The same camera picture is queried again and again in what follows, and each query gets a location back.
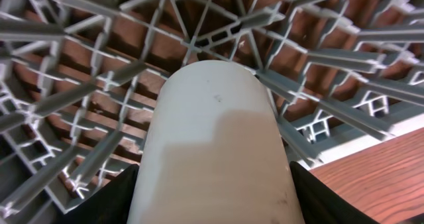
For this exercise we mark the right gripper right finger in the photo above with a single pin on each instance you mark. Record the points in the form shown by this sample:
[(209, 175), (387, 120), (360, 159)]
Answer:
[(321, 205)]

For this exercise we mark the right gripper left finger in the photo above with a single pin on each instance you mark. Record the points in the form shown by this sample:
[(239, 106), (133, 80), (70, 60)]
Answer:
[(110, 205)]

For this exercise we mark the small white green cup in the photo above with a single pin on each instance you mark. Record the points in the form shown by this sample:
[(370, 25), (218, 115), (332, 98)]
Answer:
[(213, 153)]

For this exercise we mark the grey plastic dishwasher rack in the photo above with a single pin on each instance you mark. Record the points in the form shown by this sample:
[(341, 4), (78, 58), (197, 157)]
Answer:
[(80, 80)]

